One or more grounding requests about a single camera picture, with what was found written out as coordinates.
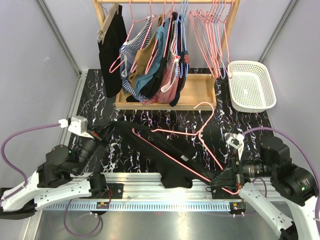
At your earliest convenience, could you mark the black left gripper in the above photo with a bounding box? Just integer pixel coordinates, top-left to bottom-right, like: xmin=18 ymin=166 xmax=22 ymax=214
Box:
xmin=72 ymin=120 xmax=117 ymax=175

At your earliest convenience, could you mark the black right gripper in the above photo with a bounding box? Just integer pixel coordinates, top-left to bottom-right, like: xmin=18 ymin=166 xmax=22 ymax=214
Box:
xmin=210 ymin=149 xmax=277 ymax=189

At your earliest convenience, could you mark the pink wire hanger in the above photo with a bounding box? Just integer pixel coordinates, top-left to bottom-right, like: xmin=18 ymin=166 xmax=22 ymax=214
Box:
xmin=131 ymin=101 xmax=224 ymax=184

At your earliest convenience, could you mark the black tank top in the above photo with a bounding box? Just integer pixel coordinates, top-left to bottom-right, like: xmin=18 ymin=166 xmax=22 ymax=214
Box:
xmin=94 ymin=121 xmax=222 ymax=189

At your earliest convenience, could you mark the maroon tank top grey trim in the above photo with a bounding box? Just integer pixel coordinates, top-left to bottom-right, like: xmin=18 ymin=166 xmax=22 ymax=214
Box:
xmin=183 ymin=53 xmax=190 ymax=66

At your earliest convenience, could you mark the light blue wire hanger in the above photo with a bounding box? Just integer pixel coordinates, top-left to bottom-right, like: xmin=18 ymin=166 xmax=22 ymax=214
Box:
xmin=175 ymin=0 xmax=189 ymax=75

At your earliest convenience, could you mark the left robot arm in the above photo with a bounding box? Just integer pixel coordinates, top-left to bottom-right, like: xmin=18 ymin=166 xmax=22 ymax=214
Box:
xmin=0 ymin=124 xmax=114 ymax=220

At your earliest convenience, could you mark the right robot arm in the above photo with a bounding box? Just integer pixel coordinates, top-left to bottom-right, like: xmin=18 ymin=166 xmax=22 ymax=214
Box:
xmin=208 ymin=133 xmax=320 ymax=240

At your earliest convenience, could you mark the pink hanger striped top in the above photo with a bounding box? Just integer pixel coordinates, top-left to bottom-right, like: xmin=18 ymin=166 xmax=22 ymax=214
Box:
xmin=109 ymin=0 xmax=152 ymax=73

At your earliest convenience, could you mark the red white striped tank top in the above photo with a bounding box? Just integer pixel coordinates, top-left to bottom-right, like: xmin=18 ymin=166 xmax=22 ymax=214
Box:
xmin=143 ymin=20 xmax=180 ymax=105

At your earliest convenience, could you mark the blue white striped tank top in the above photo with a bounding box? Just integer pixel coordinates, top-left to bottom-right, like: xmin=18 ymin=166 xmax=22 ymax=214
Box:
xmin=119 ymin=18 xmax=153 ymax=103

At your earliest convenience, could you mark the brown tank top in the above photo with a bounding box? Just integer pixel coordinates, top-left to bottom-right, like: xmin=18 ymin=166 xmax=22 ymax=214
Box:
xmin=128 ymin=13 xmax=166 ymax=90

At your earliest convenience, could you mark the navy tank top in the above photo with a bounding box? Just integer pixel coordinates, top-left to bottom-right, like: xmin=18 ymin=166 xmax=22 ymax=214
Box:
xmin=169 ymin=50 xmax=190 ymax=107

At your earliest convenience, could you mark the teal tank top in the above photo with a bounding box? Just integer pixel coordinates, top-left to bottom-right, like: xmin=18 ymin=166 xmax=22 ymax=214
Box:
xmin=134 ymin=24 xmax=167 ymax=93

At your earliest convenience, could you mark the pink hanger brown top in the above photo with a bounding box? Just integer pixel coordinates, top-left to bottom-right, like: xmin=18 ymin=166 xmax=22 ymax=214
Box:
xmin=130 ymin=0 xmax=163 ymax=78

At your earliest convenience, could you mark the wooden clip hanger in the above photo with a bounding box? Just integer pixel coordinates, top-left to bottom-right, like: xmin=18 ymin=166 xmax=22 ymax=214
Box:
xmin=97 ymin=3 xmax=119 ymax=44

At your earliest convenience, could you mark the black marble pattern mat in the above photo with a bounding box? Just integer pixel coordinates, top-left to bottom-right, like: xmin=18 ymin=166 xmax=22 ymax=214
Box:
xmin=77 ymin=69 xmax=271 ymax=173

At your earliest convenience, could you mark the wooden clothes rack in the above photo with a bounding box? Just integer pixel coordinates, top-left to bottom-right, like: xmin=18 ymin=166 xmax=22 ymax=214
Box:
xmin=93 ymin=0 xmax=240 ymax=111

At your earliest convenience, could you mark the white perforated plastic basket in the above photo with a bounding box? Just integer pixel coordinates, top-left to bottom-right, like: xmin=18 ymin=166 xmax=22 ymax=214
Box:
xmin=227 ymin=60 xmax=277 ymax=113

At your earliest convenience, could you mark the black skirt on rack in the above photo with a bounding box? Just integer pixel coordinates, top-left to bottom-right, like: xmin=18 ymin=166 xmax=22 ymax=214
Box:
xmin=98 ymin=5 xmax=127 ymax=98

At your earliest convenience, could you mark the bundle of empty pink hangers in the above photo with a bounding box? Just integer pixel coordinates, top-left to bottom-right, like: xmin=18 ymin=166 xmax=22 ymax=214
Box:
xmin=189 ymin=0 xmax=233 ymax=79

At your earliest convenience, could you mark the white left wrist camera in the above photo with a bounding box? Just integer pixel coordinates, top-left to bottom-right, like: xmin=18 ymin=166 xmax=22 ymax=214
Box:
xmin=58 ymin=116 xmax=94 ymax=139

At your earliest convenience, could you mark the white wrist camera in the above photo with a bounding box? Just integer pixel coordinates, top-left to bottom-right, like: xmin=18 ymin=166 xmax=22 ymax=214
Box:
xmin=226 ymin=133 xmax=245 ymax=159
xmin=58 ymin=116 xmax=94 ymax=139

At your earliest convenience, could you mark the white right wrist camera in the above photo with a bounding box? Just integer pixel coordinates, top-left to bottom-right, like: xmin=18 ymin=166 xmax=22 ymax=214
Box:
xmin=226 ymin=133 xmax=245 ymax=159

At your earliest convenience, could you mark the aluminium mounting rail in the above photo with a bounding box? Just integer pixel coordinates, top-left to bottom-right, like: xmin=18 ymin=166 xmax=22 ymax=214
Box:
xmin=45 ymin=173 xmax=246 ymax=213

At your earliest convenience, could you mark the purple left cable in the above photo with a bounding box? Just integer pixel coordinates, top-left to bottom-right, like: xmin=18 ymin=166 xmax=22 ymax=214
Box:
xmin=1 ymin=122 xmax=63 ymax=187

